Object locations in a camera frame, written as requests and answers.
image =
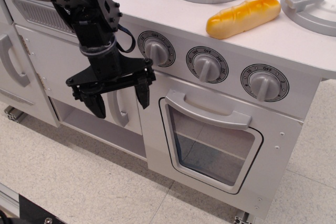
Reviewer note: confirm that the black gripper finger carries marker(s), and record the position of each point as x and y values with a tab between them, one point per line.
143	92
95	103

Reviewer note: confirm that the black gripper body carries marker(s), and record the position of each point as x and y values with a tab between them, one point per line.
109	70

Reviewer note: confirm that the grey oven door handle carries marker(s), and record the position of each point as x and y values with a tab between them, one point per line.
207	110

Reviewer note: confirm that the white toy oven door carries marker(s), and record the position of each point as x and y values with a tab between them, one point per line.
218	150

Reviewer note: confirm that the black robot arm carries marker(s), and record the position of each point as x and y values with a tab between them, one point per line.
95	23

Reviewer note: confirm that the grey left control knob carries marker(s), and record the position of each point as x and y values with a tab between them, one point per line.
156	47

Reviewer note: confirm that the grey control knob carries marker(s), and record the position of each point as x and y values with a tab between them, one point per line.
207	64
264	83
156	47

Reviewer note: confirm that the white cabinet door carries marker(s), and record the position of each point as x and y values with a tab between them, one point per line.
56	60

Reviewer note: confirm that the grey middle control knob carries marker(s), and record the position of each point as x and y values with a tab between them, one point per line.
207	64

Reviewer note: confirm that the white far-left door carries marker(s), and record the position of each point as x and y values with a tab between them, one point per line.
20	85

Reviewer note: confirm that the grey vent grille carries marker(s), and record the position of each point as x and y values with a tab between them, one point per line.
39	15

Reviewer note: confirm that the white toy kitchen body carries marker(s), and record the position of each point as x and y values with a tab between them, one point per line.
91	171

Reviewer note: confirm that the yellow toy bread loaf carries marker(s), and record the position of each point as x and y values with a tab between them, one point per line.
243	17

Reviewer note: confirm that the grey right control knob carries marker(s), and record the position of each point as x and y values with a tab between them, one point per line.
264	83

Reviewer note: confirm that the grey right stove burner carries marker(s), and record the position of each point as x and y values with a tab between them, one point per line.
315	15

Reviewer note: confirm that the grey cabinet door handle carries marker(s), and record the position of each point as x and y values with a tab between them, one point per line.
120	118

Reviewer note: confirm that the aluminium frame rail left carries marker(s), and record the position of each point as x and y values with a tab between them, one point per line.
15	114

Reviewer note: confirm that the aluminium frame rail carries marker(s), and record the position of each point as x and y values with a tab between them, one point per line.
15	114
243	217

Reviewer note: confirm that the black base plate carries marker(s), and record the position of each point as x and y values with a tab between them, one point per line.
25	211

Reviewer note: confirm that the aluminium frame rail bottom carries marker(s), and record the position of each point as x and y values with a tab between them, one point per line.
243	217

